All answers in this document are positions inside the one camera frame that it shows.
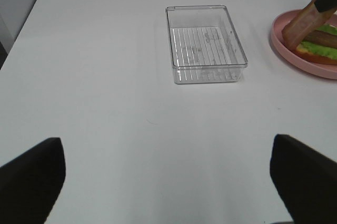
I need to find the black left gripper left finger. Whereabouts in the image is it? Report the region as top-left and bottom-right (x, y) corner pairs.
(1, 138), (66, 223)

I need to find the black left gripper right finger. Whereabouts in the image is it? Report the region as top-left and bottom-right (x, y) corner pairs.
(270, 134), (336, 223)

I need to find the brown bacon strip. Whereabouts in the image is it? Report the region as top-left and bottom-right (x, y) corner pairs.
(304, 30), (337, 48)

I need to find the green lettuce leaf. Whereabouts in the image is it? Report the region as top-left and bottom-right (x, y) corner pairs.
(296, 24), (336, 59)

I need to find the bread slice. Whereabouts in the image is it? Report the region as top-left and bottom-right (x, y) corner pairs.
(294, 48), (336, 65)

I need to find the pink round plate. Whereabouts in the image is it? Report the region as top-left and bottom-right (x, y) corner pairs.
(270, 9), (336, 80)

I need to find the left clear plastic tray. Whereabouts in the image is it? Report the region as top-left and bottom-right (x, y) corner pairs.
(165, 5), (248, 84)

